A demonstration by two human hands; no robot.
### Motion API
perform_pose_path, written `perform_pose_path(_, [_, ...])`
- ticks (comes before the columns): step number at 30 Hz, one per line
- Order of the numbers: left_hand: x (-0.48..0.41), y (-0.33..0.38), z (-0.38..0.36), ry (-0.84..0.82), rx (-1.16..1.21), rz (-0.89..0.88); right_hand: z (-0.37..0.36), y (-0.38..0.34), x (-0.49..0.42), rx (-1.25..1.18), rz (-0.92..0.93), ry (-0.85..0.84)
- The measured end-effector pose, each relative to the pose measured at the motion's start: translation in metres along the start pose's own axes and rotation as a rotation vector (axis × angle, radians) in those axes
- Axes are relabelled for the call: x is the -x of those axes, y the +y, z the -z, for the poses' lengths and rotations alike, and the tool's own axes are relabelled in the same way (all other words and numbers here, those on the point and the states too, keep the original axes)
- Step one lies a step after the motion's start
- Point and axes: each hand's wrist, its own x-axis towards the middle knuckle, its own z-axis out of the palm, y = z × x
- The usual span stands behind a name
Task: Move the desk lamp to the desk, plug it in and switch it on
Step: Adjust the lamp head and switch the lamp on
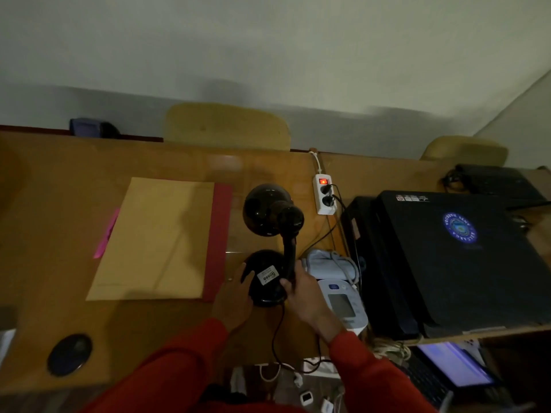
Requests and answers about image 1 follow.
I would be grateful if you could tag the person's left hand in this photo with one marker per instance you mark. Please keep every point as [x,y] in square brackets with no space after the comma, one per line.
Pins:
[234,298]

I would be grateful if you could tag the person's right hand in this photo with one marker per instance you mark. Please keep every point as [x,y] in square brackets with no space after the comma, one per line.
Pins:
[306,296]

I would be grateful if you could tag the person's right thumb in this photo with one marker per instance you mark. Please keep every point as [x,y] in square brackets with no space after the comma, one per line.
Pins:
[287,287]

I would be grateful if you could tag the person's left thumb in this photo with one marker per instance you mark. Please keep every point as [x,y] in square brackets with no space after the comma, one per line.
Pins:
[243,273]

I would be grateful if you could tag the black desk lamp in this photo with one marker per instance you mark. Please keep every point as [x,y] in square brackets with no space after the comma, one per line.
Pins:
[272,240]

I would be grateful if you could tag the person's left forearm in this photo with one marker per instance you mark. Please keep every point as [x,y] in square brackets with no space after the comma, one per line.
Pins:
[170,372]

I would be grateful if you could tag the person's right forearm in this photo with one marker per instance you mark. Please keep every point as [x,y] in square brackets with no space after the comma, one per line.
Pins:
[366,369]

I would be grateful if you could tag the red folder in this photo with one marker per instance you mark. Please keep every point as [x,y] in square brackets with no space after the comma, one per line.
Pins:
[218,240]

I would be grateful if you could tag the grey blood pressure cuff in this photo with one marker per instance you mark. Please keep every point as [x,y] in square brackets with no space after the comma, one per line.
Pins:
[329,264]

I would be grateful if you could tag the white blood pressure monitor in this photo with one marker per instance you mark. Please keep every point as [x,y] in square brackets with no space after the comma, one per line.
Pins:
[342,303]

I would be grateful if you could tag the black laptop bag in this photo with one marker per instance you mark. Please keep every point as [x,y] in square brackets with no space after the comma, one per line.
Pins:
[366,270]

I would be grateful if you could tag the white floor power strip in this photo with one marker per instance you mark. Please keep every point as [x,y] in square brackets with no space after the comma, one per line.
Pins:
[320,367]

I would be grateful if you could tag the brown manila envelope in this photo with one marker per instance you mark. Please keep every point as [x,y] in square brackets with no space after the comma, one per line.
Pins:
[153,238]

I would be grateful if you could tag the white charger adapter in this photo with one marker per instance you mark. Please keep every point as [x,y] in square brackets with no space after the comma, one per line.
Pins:
[307,397]

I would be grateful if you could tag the pink paper sheet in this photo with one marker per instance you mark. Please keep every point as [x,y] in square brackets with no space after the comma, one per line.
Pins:
[106,234]

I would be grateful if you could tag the yellow wooden chair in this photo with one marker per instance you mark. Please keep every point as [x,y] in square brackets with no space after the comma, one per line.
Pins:
[228,125]
[465,149]

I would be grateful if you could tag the black laptop with round sticker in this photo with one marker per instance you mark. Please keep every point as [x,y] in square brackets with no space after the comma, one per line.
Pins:
[456,262]

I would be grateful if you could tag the open laptop with lit screen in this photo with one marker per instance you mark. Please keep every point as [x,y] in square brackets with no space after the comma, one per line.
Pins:
[447,369]

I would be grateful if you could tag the dark blue stapler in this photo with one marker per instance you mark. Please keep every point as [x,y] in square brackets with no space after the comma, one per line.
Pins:
[92,127]

